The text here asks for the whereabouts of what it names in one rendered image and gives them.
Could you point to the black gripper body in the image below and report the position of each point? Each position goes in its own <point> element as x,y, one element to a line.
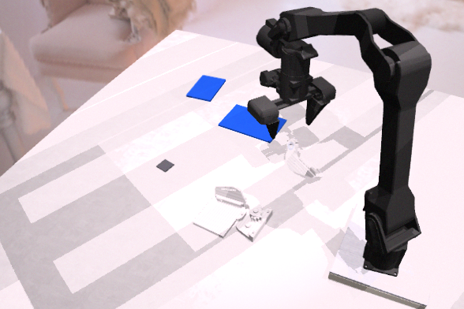
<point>293,89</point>

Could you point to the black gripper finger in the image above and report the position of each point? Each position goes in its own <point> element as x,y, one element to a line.
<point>313,109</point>
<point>273,128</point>

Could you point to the blue flat rectangular plate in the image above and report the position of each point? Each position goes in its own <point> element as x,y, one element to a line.
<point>206,88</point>
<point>240,120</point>

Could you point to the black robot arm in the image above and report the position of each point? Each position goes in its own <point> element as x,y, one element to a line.
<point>400,76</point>

